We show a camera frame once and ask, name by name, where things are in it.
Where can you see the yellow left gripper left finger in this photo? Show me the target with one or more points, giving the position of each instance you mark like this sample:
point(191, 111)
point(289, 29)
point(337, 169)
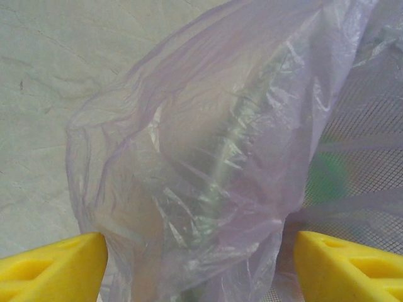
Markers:
point(63, 267)

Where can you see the translucent purple bin liner bag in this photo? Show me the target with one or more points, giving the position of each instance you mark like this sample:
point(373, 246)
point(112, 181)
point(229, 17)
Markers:
point(201, 141)

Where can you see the green Sprite plastic bottle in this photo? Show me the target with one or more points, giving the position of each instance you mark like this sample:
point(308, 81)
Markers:
point(329, 179)

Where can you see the metal mesh waste bin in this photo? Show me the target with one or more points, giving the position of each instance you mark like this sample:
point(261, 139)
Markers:
point(378, 126)

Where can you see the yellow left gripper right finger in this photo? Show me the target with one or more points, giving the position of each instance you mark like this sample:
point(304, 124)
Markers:
point(346, 277)

